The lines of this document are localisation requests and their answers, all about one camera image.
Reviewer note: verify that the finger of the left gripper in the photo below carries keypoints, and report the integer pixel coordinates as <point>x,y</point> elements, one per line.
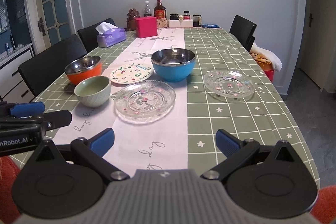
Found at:
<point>21,110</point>

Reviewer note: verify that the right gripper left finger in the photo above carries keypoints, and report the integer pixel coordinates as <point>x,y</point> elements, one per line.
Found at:
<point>90,152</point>

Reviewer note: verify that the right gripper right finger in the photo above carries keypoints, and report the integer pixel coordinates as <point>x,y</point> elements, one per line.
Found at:
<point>239,154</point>

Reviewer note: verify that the green ceramic bowl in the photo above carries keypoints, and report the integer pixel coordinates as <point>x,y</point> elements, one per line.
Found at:
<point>94,91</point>

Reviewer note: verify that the glass plate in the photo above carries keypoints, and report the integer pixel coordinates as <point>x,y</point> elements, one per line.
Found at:
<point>144,102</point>
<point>231,85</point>

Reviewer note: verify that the orange steel bowl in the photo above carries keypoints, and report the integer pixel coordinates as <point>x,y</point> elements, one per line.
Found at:
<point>83,68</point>

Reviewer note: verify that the white fruity painted plate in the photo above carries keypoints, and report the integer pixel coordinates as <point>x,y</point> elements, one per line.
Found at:
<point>130,73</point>

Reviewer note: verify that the blue steel bowl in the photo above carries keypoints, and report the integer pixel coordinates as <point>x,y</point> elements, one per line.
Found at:
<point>173,64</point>

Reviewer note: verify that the white cabinet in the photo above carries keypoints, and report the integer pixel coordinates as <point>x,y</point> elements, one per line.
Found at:
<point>13,88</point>

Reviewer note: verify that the black chair near left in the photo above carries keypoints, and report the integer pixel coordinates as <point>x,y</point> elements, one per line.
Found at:
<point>43,69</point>

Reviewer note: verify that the black chair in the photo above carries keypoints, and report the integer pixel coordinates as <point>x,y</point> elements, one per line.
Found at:
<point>243,30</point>
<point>43,69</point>
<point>88,35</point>

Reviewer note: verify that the green checked tablecloth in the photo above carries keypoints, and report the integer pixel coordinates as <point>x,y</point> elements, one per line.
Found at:
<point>261,115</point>

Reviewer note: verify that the red stool with towel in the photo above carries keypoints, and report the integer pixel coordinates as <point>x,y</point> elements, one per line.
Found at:
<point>267,60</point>

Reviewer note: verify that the black chair far left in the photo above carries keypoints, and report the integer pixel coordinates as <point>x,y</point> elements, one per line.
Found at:
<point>88,35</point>

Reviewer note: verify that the purple tissue box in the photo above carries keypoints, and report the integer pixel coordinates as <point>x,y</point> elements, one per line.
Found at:
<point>109,35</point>

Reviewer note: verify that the black chair right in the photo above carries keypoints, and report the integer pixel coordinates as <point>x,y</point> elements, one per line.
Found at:
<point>243,30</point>

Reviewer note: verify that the blue packet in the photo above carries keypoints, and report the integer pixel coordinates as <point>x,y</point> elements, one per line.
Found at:
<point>210,26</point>

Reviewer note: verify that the dark glass jar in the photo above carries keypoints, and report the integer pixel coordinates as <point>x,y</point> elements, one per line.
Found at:
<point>197,20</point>

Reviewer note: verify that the red box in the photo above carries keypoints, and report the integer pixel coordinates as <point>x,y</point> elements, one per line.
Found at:
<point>146,27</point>

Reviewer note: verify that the white box right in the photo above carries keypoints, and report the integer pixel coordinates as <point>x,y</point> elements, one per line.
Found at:
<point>187,23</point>

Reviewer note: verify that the white box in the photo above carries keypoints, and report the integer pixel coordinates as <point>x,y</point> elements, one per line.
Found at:
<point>187,23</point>
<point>174,23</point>

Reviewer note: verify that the white box left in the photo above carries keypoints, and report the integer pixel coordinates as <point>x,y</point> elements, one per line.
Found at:
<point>174,23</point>

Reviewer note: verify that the red label jar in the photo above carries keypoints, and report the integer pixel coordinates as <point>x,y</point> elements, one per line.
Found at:
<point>186,15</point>

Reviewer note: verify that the brown figurine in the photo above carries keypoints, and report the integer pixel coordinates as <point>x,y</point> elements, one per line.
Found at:
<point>131,16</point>

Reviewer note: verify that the small wooden radio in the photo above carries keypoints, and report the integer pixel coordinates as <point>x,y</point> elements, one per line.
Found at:
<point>162,23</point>

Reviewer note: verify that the black lidded jar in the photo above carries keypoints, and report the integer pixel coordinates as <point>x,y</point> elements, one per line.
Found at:
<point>174,16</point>

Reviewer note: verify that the clear plastic bottle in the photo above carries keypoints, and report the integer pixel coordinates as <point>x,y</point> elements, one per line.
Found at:
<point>147,10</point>

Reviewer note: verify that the brown liquor bottle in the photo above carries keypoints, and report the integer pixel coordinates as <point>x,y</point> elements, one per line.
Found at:
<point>160,10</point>

